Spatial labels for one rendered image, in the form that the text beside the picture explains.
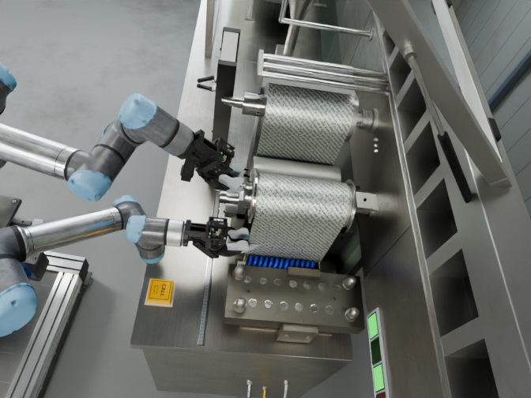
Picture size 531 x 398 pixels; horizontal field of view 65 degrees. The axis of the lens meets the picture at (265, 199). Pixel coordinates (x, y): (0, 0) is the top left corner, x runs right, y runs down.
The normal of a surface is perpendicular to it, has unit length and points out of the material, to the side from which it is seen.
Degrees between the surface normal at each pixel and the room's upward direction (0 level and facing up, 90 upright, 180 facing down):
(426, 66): 90
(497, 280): 90
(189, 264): 0
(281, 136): 92
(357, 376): 0
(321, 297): 0
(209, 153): 90
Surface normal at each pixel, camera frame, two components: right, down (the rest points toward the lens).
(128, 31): 0.15, -0.54
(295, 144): -0.04, 0.85
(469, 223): -0.99, -0.11
